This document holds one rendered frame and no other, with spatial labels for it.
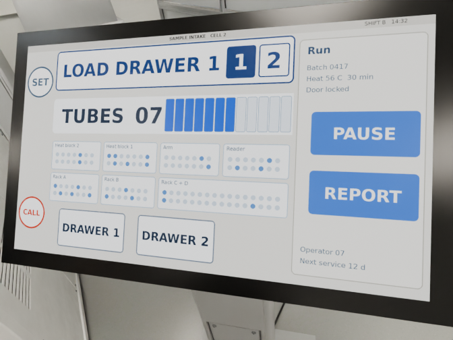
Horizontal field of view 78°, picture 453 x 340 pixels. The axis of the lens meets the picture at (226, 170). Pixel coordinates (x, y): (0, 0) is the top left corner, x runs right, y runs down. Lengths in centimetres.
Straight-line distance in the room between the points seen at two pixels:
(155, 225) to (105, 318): 124
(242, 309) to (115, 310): 101
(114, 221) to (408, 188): 32
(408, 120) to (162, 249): 29
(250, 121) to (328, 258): 16
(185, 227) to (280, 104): 17
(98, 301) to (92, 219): 125
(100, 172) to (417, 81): 35
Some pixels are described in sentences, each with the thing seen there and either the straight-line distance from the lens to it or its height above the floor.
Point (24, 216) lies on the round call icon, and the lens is 45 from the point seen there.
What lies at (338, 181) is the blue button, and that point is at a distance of 30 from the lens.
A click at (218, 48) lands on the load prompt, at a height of 117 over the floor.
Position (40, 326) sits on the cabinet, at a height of 45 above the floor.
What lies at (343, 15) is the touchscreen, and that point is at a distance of 34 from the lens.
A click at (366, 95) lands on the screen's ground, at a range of 32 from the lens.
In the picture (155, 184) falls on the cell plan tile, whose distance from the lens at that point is 33.
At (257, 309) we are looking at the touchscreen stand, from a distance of 60.
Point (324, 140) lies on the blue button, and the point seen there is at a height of 109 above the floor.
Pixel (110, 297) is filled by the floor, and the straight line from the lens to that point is 160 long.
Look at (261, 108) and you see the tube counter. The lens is 31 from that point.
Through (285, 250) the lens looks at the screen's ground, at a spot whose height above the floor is 100.
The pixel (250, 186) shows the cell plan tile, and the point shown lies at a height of 105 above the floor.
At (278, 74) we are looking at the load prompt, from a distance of 32.
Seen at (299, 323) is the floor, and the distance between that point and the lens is 137.
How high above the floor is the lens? 125
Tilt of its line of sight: 37 degrees down
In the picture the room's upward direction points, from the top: 8 degrees counter-clockwise
